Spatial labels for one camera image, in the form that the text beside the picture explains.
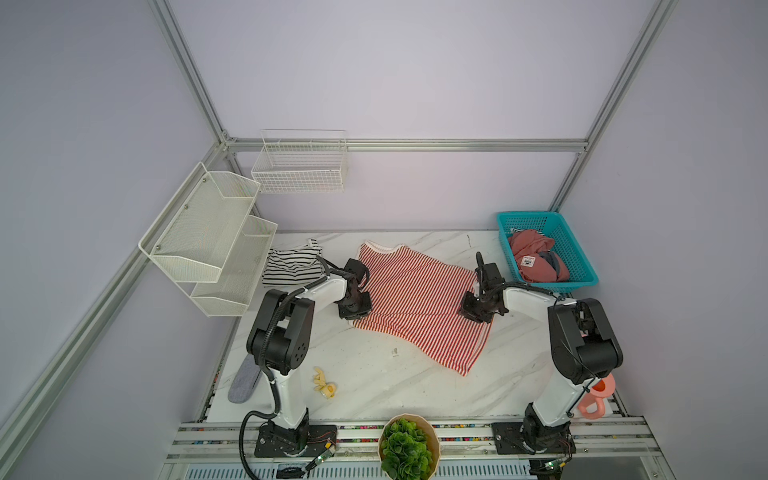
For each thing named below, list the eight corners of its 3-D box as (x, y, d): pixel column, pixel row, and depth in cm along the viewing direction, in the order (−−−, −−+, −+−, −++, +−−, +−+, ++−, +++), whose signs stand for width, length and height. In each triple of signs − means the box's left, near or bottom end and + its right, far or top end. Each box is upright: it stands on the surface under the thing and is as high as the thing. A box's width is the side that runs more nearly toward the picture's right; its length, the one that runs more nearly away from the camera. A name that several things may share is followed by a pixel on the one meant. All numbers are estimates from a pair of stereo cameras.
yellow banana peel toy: (307, 380, 85) (305, 377, 83) (319, 369, 87) (317, 365, 85) (327, 403, 81) (325, 400, 79) (339, 391, 83) (337, 387, 81)
